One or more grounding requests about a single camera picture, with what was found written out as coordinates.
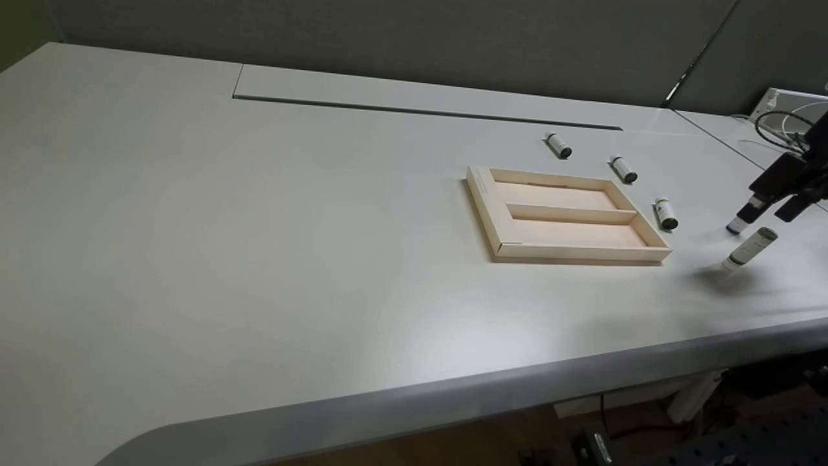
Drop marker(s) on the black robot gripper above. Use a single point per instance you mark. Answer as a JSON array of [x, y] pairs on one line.
[[796, 181]]

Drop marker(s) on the white bottle green band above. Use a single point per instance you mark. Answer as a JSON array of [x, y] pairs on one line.
[[751, 247]]

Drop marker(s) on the lying white bottle yellow-green bands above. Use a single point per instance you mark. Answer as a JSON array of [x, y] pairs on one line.
[[667, 216]]

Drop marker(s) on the lying white bottle dark cap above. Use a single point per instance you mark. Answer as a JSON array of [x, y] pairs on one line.
[[623, 170]]

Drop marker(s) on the far lying white bottle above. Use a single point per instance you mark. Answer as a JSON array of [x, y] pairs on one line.
[[557, 146]]

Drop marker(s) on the grey desk partition panel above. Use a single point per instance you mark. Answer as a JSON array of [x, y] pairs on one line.
[[711, 55]]

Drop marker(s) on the white power strip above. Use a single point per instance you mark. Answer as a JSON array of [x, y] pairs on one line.
[[689, 403]]

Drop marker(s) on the wooden two-compartment tray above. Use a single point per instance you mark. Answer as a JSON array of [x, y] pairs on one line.
[[561, 219]]

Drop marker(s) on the grey cable tray lid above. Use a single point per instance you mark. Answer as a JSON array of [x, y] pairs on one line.
[[407, 96]]

